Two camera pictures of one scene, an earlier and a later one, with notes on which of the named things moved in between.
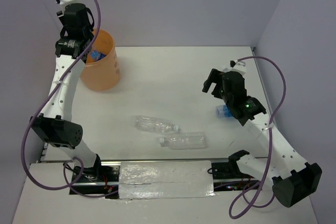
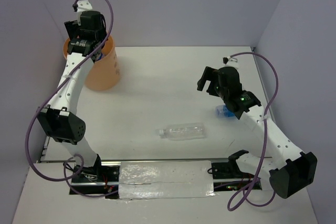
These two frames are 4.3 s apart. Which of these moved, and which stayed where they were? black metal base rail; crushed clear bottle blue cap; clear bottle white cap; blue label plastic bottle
Moved: clear bottle white cap
Stayed: black metal base rail; blue label plastic bottle; crushed clear bottle blue cap
